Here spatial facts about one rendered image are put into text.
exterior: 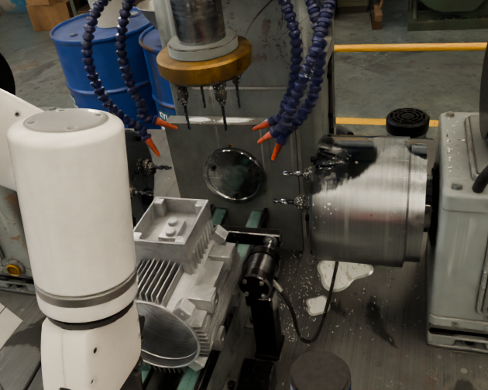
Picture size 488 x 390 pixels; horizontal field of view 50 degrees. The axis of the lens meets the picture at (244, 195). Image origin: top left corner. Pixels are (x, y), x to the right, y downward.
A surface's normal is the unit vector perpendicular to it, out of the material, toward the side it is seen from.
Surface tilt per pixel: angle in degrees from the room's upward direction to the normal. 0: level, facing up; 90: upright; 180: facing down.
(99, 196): 89
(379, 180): 40
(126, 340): 96
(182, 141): 90
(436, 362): 0
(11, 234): 90
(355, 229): 81
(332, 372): 0
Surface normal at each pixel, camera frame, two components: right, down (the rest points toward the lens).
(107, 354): 0.94, 0.15
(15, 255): -0.26, 0.57
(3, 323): 0.69, -0.45
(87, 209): 0.49, 0.38
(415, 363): -0.11, -0.82
